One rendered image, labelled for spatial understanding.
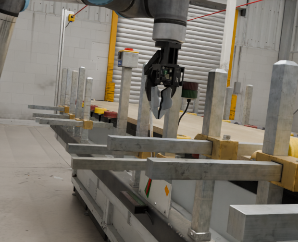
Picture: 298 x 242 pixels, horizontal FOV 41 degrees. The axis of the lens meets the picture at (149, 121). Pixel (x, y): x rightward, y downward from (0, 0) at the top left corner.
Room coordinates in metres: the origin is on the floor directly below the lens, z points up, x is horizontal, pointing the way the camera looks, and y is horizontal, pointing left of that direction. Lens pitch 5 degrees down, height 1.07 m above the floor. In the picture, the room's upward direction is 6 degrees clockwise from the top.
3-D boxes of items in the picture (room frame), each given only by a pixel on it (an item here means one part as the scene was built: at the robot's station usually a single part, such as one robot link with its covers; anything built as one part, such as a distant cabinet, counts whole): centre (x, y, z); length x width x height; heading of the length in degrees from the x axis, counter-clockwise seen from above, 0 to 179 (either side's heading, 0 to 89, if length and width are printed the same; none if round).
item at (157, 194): (1.25, -0.04, 0.75); 0.26 x 0.01 x 0.10; 21
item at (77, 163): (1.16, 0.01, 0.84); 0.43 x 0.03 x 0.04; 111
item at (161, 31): (1.10, -0.03, 1.22); 0.10 x 0.09 x 0.05; 110
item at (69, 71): (3.09, 0.66, 0.92); 0.03 x 0.03 x 0.48; 21
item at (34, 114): (2.80, 0.60, 0.81); 0.43 x 0.03 x 0.04; 111
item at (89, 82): (2.39, 0.38, 0.86); 0.03 x 0.03 x 0.48; 21
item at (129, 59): (1.70, 0.12, 1.18); 0.07 x 0.07 x 0.08; 21
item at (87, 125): (2.37, 0.38, 0.82); 0.13 x 0.06 x 0.05; 21
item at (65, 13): (3.63, 0.82, 1.20); 0.15 x 0.12 x 1.00; 21
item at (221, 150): (0.97, -0.17, 0.95); 0.13 x 0.06 x 0.05; 21
